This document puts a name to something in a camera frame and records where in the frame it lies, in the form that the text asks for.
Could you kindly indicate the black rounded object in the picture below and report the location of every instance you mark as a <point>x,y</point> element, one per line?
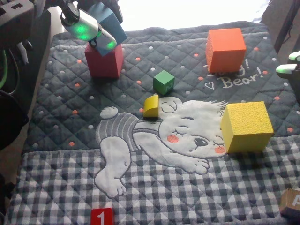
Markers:
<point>11,122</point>

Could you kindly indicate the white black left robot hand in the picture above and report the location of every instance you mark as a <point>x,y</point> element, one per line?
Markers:
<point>82,25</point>

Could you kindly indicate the large red foam cube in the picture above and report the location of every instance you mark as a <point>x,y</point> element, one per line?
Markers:
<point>105,64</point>

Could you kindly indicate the small yellow half-round block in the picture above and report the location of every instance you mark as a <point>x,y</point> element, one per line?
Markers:
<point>151,106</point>

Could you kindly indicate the large blue foam cube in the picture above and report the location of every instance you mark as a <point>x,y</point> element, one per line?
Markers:
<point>114,28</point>

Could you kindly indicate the wooden letter block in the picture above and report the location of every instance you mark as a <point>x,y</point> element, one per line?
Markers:
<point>290,202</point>

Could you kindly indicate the black slanted pole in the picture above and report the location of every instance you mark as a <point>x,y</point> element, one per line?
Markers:
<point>287,23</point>

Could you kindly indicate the grey quilt with bear print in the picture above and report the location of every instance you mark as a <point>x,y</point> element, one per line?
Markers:
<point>164,178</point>

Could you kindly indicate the large orange foam cube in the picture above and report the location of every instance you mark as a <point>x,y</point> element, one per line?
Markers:
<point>226,51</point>

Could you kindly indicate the large yellow foam cube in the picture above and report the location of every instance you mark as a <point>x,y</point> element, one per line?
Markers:
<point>246,129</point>

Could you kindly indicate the small green number block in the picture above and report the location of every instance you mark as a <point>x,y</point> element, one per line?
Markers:
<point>162,80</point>

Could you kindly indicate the small red number block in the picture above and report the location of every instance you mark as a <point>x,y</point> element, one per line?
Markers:
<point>102,216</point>

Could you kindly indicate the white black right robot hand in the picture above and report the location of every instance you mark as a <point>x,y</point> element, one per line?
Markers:
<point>287,70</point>

